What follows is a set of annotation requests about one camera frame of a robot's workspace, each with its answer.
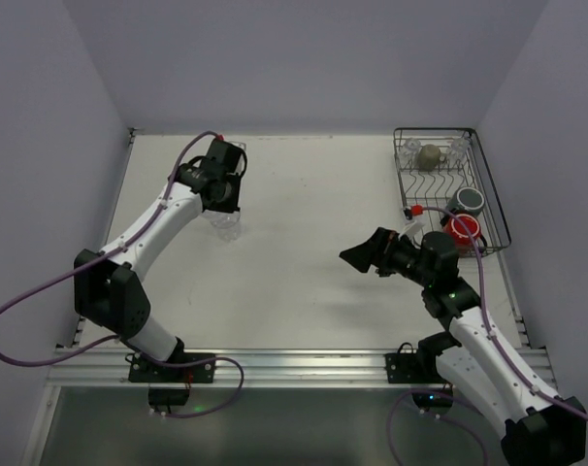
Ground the clear glass back right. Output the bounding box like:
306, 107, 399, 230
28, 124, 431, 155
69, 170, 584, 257
445, 137, 471, 163

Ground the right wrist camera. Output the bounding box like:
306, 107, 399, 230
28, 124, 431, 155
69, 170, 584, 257
400, 204, 424, 240

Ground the olive green mug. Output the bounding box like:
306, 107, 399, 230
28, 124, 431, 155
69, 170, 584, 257
416, 144, 445, 172

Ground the red mug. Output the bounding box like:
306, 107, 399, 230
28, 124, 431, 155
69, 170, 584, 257
442, 213, 488, 257

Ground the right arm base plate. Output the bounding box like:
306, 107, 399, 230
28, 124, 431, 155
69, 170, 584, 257
383, 342, 443, 384

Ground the black wire dish rack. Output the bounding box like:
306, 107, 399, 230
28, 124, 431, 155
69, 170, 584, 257
393, 127, 512, 256

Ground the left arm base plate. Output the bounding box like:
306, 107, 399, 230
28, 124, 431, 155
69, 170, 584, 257
125, 351, 215, 383

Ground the dark teal mug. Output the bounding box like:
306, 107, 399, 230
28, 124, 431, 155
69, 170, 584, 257
446, 186, 485, 217

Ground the clear glass back left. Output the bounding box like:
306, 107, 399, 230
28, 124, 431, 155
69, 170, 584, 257
398, 138, 422, 169

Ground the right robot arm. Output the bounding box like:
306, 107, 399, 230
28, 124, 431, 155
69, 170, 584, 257
340, 228, 587, 465

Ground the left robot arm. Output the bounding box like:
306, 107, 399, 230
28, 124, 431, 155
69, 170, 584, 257
74, 137, 247, 365

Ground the aluminium mounting rail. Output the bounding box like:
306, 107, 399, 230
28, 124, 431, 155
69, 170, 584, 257
49, 347, 557, 389

